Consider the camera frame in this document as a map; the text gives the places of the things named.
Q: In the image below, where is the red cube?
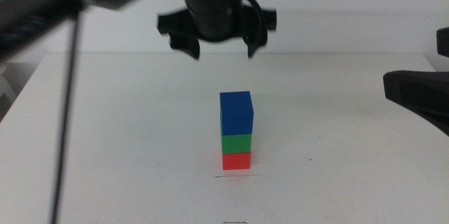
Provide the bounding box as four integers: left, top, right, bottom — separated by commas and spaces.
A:
222, 152, 252, 171

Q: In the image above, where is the green cube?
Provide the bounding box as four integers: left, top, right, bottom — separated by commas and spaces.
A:
220, 133, 253, 154

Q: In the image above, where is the blue cube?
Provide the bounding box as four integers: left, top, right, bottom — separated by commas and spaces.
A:
219, 91, 255, 136

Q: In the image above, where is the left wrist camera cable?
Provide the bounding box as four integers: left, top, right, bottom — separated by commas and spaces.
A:
239, 0, 264, 44

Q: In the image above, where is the black left arm hanging cable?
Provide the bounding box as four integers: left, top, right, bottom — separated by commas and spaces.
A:
48, 9, 84, 224

